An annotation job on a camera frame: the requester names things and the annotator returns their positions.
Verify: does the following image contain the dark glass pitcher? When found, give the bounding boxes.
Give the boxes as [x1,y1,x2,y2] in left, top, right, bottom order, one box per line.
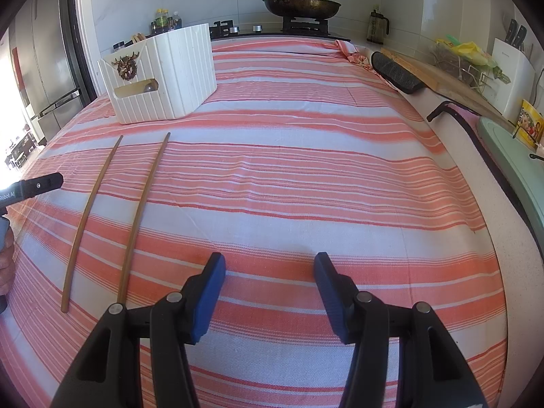
[366,6,390,44]

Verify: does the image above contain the dark low table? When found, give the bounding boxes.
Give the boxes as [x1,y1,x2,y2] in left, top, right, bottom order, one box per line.
[4,134,35,171]

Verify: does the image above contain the black door frame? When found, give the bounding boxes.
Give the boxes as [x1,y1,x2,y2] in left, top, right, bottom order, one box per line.
[59,0,100,98]

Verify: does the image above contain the white ribbed utensil box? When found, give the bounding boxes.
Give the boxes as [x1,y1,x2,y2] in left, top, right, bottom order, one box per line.
[98,23,218,125]

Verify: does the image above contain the yellow plastic bag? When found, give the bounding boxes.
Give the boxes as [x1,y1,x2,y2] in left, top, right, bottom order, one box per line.
[436,38,498,69]

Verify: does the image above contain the person's left hand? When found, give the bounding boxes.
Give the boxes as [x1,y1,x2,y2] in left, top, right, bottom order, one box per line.
[0,242,16,296]

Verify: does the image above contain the yellow snack packet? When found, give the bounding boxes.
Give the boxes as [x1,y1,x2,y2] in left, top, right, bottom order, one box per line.
[515,99,544,143]

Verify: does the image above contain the metal wire rack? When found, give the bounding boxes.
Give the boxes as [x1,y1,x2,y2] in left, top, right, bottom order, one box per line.
[431,45,496,92]

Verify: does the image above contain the black textured pad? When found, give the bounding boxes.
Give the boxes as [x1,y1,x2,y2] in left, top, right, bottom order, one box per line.
[371,51,427,95]

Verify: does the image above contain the grey refrigerator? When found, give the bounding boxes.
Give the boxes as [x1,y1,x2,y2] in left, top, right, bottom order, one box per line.
[8,0,83,141]

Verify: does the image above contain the white knife block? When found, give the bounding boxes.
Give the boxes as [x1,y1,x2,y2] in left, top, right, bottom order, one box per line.
[492,37,536,122]

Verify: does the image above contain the green cutting board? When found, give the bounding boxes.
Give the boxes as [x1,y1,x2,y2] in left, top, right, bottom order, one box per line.
[476,117,544,226]

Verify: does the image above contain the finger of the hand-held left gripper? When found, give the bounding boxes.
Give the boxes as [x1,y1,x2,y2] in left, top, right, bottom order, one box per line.
[13,173,64,200]

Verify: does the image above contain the black gas stove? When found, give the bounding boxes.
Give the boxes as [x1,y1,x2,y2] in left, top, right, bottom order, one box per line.
[210,19,351,42]

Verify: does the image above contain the wooden cutting board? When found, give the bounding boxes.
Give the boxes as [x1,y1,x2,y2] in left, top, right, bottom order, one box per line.
[380,48,515,132]

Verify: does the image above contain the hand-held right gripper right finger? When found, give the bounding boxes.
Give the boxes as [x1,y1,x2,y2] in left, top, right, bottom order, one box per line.
[313,252,489,408]

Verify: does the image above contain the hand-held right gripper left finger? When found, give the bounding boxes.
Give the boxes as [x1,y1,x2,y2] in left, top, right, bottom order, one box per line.
[50,252,227,408]

